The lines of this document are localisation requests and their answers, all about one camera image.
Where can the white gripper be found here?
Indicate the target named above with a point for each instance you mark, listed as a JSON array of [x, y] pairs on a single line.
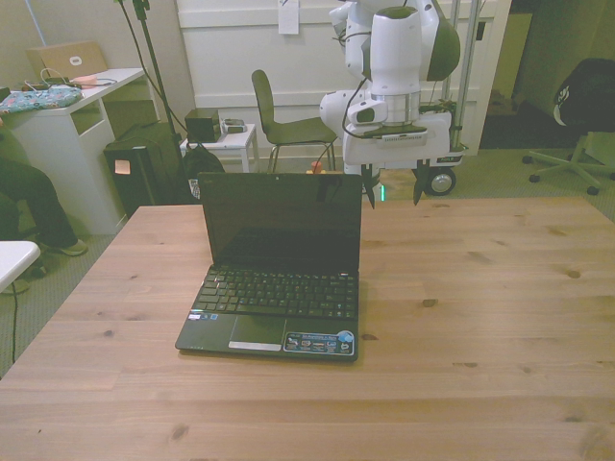
[[403, 146]]

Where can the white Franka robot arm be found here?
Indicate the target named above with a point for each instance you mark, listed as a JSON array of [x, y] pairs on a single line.
[[394, 57]]

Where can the black laptop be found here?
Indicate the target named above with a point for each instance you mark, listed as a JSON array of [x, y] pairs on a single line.
[[283, 269]]

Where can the small red object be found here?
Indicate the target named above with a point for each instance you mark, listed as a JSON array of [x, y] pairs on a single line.
[[316, 167]]

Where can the dark wooden chair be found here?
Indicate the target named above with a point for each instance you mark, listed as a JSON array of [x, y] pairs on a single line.
[[274, 120]]

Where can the small white side table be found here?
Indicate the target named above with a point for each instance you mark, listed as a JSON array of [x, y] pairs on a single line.
[[235, 141]]

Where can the small grey device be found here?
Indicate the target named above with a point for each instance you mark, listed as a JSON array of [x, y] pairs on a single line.
[[234, 127]]

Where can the black backpack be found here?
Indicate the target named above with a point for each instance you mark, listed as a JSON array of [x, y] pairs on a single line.
[[202, 161]]

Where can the white paper sheet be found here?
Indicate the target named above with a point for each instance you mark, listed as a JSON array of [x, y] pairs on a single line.
[[288, 16]]

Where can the black box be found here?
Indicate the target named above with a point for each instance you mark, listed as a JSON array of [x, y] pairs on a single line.
[[202, 125]]

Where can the black office swivel chair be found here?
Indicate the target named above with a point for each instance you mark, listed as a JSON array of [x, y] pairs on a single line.
[[583, 101]]

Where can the black tripod stand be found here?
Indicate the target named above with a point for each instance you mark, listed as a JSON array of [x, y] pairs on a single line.
[[156, 81]]

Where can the black computer tower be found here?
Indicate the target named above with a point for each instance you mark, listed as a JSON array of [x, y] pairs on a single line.
[[130, 177]]

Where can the white desk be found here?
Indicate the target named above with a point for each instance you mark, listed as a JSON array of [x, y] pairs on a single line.
[[72, 144]]

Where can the pink flat object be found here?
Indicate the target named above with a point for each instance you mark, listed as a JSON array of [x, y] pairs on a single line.
[[86, 80]]

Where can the cardboard box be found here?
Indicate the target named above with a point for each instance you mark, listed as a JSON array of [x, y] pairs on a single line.
[[67, 58]]

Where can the seated person's leg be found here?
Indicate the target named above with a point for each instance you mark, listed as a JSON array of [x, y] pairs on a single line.
[[33, 201]]

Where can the patterned floral cloth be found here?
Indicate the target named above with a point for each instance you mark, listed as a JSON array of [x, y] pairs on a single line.
[[38, 100]]

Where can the white rounded tabletop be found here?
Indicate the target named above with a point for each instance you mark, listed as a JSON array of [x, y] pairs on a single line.
[[14, 261]]

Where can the metal frame pole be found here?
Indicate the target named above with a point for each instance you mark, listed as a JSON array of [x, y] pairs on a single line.
[[465, 57]]

